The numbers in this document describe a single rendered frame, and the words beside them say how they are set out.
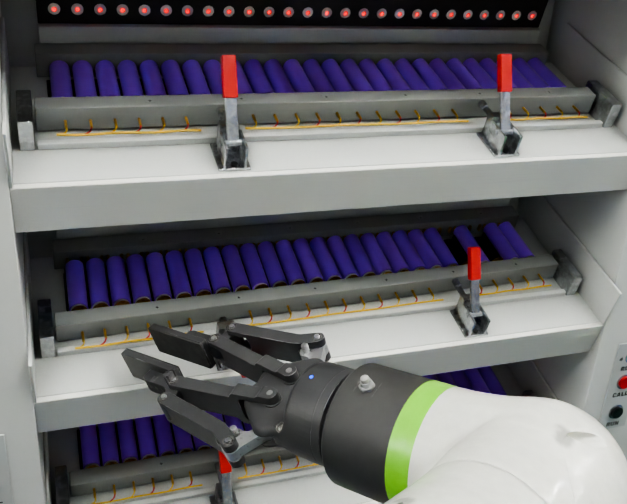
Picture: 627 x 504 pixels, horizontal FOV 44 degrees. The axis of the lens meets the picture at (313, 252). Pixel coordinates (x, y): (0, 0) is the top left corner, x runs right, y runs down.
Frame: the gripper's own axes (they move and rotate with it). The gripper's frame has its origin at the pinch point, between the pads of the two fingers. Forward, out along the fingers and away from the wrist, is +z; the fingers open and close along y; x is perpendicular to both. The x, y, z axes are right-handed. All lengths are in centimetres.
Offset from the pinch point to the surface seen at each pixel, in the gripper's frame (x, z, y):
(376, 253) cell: -7.4, -3.8, 27.3
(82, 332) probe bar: 1.7, 9.5, -1.6
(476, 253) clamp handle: -6.8, -15.3, 29.3
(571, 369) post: -28, -21, 36
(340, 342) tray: -9.0, -6.7, 14.6
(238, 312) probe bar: -3.6, 1.6, 10.4
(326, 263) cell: -5.5, -1.0, 22.0
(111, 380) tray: -1.3, 5.0, -3.4
